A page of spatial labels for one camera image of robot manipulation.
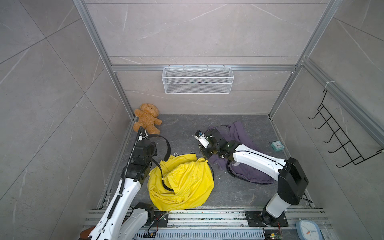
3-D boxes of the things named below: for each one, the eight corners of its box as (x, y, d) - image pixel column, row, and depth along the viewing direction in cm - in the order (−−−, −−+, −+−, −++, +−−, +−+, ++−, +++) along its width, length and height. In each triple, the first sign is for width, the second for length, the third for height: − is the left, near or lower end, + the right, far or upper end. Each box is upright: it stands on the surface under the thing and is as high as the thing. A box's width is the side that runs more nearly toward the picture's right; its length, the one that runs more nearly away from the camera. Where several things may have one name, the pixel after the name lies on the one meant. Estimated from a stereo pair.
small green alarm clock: (275, 151, 102) (277, 149, 99) (270, 144, 106) (272, 142, 103) (282, 149, 103) (284, 147, 100) (277, 142, 107) (279, 140, 104)
